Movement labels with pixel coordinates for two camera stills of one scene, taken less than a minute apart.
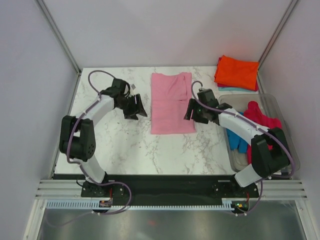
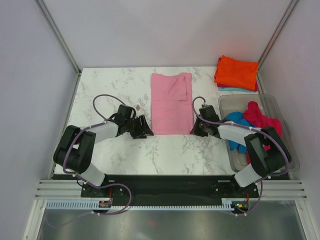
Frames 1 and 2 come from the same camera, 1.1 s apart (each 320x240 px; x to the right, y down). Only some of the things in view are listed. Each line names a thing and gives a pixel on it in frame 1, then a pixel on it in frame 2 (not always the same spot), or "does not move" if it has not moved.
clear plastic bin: x=267 y=104 does not move
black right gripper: x=196 y=117 → x=195 y=130
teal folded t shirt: x=233 y=89 does not move
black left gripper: x=137 y=108 → x=143 y=130
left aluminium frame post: x=46 y=14 does not move
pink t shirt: x=169 y=95 does not move
